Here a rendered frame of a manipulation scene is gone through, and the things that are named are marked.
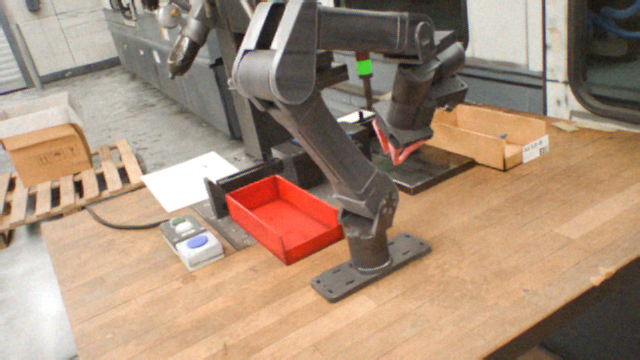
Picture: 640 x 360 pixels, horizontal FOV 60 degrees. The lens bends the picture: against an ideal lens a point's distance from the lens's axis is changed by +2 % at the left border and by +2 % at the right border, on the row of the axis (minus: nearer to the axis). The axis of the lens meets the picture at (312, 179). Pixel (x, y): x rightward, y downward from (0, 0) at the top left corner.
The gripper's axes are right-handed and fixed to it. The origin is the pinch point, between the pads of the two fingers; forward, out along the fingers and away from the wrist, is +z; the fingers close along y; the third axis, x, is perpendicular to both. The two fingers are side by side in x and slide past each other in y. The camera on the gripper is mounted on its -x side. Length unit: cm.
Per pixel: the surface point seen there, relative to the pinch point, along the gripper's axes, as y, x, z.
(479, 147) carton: 0.2, -22.8, 7.9
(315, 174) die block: 15.1, 6.9, 18.9
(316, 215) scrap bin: 0.5, 14.6, 11.5
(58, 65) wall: 778, 64, 542
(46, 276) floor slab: 141, 93, 202
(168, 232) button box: 12.7, 40.4, 18.1
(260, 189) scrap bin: 15.0, 20.0, 17.5
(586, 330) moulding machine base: -30, -60, 69
